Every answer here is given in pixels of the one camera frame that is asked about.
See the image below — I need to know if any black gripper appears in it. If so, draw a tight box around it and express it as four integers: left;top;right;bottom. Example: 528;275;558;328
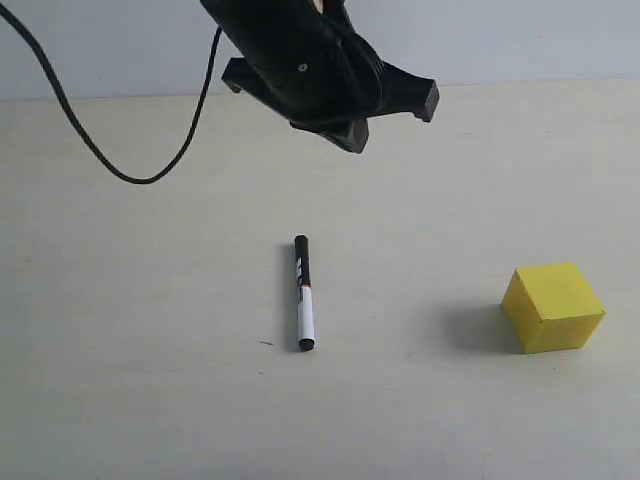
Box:
202;1;440;153

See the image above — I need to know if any black and white marker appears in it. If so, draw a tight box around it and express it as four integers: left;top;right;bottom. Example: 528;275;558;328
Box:
294;235;316;352

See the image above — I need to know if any yellow cube block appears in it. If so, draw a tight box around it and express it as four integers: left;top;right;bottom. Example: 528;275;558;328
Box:
501;263;606;354

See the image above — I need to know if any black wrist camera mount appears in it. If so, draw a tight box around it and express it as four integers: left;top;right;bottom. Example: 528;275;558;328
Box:
221;57;274;101

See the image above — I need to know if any black cable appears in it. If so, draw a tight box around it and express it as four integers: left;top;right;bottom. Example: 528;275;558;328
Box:
0;7;224;185

